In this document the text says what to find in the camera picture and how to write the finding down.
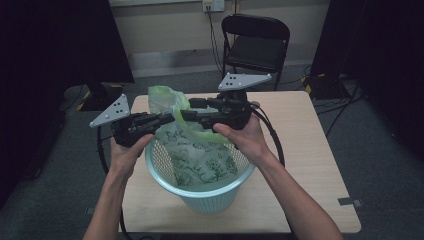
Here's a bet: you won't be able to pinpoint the person's left hand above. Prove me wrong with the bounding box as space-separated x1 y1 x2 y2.
108 133 155 180

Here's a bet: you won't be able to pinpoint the dark curtain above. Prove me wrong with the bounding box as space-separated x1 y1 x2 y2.
309 0 424 161
0 0 135 209

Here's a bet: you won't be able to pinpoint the left hand-held gripper black cable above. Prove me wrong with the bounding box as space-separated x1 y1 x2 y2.
96 124 136 240

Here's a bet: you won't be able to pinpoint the right hand-held gripper black cable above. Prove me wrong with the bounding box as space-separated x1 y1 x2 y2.
249 100 286 168

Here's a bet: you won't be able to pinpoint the black wall socket cable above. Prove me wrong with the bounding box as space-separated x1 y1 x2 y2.
206 5 225 74

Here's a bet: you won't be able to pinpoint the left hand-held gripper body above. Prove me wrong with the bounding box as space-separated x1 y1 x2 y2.
89 93 158 148

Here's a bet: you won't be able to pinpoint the black folding chair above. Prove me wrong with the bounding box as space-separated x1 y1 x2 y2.
220 13 291 92

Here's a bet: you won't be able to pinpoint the person's right hand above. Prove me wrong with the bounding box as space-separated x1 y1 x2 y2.
212 114 274 165

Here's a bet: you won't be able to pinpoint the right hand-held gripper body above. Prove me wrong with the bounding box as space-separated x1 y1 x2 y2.
205 72 273 132

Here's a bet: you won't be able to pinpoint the black floor cables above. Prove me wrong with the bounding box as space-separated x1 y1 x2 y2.
313 74 366 138

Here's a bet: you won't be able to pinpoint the black stand base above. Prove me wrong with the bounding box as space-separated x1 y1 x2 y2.
79 82 125 112
309 74 342 101

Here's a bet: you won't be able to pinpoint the white wall socket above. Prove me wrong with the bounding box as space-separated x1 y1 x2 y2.
202 0 226 13

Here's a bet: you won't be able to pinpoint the hand-held gripper black cable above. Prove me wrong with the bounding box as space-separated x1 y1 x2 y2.
96 124 136 240
249 100 286 168

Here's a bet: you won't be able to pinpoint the pale green plastic trash basket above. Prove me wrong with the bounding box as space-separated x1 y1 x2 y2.
144 133 256 215

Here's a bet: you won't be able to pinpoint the green butterfly print trash bag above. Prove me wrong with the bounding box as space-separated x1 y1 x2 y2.
147 85 250 188

